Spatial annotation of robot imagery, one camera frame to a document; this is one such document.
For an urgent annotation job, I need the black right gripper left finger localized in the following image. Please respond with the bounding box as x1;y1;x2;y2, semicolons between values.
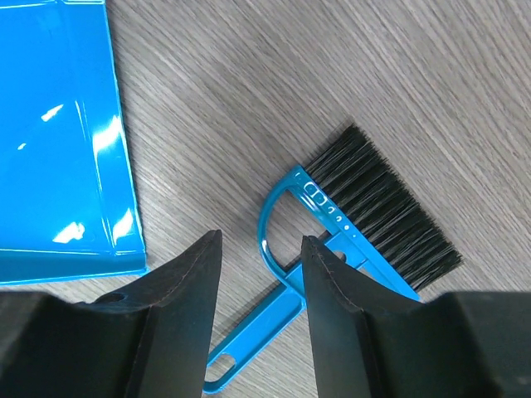
1;231;222;397

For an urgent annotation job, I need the blue plastic dustpan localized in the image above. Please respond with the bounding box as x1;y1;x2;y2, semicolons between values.
1;1;147;285

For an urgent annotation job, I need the blue hand brush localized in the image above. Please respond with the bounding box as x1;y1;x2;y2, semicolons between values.
203;125;461;395

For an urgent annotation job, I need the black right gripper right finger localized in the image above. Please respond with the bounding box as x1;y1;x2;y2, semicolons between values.
301;236;530;397

